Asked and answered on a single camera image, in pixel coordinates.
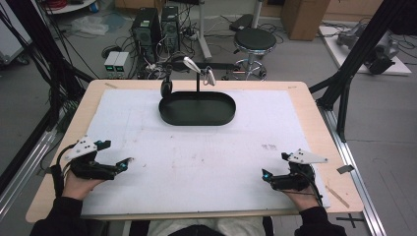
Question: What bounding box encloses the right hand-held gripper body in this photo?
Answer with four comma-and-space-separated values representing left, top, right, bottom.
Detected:
269, 148, 329, 193

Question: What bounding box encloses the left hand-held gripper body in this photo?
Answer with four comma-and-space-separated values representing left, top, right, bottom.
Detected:
64, 135, 118, 181

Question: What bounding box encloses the black car key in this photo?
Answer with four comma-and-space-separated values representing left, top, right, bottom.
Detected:
159, 63, 174, 99

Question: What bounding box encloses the black key rack with tray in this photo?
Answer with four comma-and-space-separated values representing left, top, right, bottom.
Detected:
157, 61, 237, 127

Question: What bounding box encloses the silver key with keychain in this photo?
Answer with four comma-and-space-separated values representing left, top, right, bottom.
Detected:
182, 55, 217, 88

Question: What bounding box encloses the person's left hand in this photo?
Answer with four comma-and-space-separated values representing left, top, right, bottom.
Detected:
61, 169, 106, 202

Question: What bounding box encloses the person's right hand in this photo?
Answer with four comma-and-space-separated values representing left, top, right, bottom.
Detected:
282, 186, 322, 213

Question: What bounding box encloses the thin wooden stick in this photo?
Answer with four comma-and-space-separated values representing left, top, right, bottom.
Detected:
325, 184, 351, 209

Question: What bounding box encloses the small grey metal piece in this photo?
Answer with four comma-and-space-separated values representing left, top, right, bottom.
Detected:
336, 164, 356, 175

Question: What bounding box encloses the white table mat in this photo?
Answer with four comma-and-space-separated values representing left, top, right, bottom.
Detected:
80, 88, 331, 217

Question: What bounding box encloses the person's lap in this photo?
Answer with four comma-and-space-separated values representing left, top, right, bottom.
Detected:
129, 215, 274, 236

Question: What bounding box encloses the grey power supply unit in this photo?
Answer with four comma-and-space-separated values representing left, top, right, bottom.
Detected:
103, 50, 121, 80
113, 51, 131, 80

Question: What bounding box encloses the white floor platform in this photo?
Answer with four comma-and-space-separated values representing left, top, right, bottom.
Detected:
318, 25, 413, 77

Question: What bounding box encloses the black computer tower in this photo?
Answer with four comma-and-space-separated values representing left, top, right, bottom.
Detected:
130, 7, 162, 64
159, 4, 181, 54

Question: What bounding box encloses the clear plastic bag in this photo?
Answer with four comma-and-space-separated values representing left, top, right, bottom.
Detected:
70, 15, 110, 36

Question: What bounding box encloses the black round stool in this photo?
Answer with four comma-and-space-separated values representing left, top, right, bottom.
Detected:
225, 27, 278, 82

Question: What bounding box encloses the grey machine on platform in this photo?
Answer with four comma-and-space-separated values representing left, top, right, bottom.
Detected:
335, 22, 400, 76

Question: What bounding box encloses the brown cardboard box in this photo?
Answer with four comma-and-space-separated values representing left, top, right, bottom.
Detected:
280, 0, 331, 42

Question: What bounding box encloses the black flat bag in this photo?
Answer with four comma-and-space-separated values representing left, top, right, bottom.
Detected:
228, 13, 256, 32

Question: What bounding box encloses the white round table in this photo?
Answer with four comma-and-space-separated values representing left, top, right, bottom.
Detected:
41, 0, 100, 16

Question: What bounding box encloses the white desk leg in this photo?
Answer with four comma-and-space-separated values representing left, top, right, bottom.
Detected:
196, 0, 213, 62
250, 0, 266, 30

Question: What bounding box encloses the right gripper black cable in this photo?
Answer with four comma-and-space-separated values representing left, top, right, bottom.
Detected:
300, 170, 325, 208

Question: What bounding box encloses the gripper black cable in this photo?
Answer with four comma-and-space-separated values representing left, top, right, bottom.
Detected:
49, 145, 76, 199
300, 170, 325, 208

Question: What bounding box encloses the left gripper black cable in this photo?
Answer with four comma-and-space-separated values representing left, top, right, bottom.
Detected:
49, 145, 76, 199

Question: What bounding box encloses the aluminium rail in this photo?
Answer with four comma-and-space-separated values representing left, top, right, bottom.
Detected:
317, 103, 388, 236
0, 129, 57, 219

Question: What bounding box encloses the black frame strut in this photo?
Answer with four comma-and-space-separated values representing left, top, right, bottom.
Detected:
308, 0, 417, 144
0, 0, 96, 132

